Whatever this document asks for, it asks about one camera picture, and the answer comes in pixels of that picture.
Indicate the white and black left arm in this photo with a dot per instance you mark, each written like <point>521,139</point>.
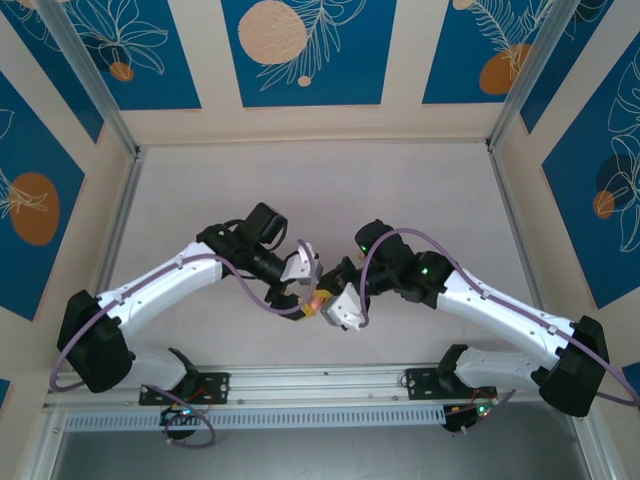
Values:
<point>165,280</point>

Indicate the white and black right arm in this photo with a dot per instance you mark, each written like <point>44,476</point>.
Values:
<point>500,310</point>

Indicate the grey metal sheet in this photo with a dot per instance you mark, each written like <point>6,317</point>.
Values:
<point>350,455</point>

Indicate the controller board with green light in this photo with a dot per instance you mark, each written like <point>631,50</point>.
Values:
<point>182,414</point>
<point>465,417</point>

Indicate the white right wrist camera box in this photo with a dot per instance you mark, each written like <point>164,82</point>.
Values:
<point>345,310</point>

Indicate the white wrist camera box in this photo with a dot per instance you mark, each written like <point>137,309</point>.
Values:
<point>300,265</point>
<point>345,310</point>

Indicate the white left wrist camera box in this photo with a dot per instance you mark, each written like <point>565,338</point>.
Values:
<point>300,265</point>

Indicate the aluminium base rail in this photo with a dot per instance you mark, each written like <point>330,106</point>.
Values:
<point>320,382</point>

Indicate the aluminium table side rail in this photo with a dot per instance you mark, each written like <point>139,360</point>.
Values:
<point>120,210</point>
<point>510,200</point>

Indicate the blue floral wall panel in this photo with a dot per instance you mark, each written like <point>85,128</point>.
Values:
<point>30,145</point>
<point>350,75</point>
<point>450,60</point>
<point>590,25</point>
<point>55,55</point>
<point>585,225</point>
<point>165,75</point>

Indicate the aluminium frame post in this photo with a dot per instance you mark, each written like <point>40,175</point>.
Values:
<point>535,75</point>
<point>95,80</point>

